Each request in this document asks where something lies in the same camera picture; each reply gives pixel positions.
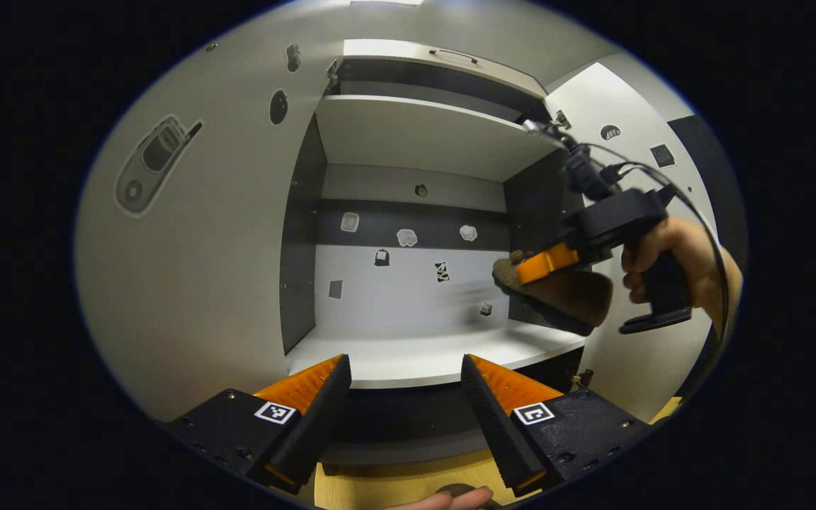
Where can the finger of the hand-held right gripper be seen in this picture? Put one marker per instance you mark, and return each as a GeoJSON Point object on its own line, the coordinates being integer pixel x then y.
{"type": "Point", "coordinates": [546, 263]}

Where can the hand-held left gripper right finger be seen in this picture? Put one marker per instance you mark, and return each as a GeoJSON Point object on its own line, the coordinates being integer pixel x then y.
{"type": "Point", "coordinates": [493, 421]}

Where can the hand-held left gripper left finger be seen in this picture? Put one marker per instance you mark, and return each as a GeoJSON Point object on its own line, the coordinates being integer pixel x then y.
{"type": "Point", "coordinates": [319, 418]}

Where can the white shoe cabinet door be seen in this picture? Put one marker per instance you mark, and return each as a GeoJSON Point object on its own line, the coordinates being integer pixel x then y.
{"type": "Point", "coordinates": [202, 297]}
{"type": "Point", "coordinates": [635, 375]}

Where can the white shoe cabinet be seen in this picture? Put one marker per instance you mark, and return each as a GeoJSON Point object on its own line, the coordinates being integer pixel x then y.
{"type": "Point", "coordinates": [415, 134]}

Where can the white cabinet drawer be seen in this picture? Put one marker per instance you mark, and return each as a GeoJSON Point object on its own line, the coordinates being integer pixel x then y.
{"type": "Point", "coordinates": [394, 51]}

